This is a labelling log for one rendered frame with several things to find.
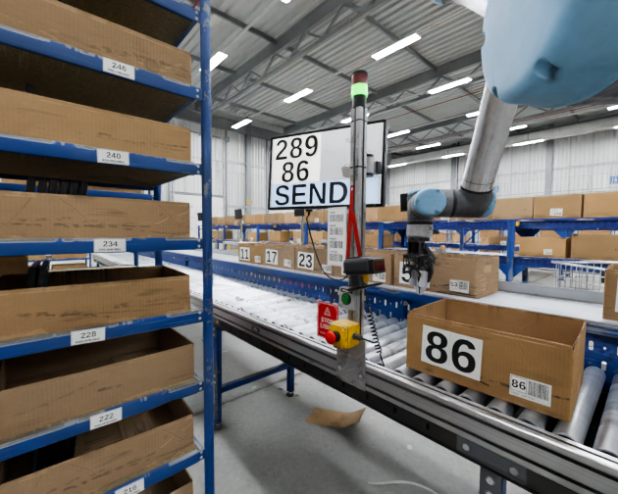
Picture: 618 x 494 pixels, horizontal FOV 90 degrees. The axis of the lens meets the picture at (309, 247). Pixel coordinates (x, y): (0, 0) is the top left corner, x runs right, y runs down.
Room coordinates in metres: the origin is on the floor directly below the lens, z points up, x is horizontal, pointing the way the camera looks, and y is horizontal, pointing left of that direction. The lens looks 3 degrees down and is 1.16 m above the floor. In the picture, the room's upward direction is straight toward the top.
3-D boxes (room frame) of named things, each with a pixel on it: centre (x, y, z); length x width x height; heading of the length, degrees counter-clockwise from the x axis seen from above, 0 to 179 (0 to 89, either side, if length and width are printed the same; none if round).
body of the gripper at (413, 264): (1.12, -0.40, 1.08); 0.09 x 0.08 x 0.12; 133
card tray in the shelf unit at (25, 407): (0.84, 0.57, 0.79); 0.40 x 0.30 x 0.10; 133
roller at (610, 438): (0.73, -0.76, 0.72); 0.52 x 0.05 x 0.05; 132
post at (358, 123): (1.00, -0.15, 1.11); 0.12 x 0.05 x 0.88; 42
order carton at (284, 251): (2.40, 0.12, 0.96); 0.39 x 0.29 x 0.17; 42
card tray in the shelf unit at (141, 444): (0.85, 0.57, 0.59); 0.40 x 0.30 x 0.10; 130
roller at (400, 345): (1.17, -0.37, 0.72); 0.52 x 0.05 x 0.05; 132
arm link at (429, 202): (1.01, -0.39, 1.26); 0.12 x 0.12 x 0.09; 80
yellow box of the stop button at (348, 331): (0.93, -0.13, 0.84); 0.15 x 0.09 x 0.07; 42
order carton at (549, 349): (0.89, -0.54, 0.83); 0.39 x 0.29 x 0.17; 44
